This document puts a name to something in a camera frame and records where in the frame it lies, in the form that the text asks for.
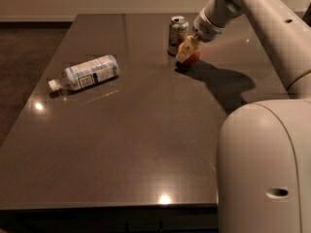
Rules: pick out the red apple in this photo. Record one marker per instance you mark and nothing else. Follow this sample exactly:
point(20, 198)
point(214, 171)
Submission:
point(188, 54)

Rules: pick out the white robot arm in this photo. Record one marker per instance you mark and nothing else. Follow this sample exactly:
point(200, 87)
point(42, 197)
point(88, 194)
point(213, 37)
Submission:
point(263, 162)

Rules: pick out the silver 7up can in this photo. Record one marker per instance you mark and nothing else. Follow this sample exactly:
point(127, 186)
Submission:
point(178, 32)

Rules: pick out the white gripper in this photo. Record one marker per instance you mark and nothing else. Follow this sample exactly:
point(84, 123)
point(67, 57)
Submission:
point(205, 30)

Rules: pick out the clear plastic water bottle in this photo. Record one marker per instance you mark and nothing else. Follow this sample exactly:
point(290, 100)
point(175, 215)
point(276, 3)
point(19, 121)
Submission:
point(87, 74)

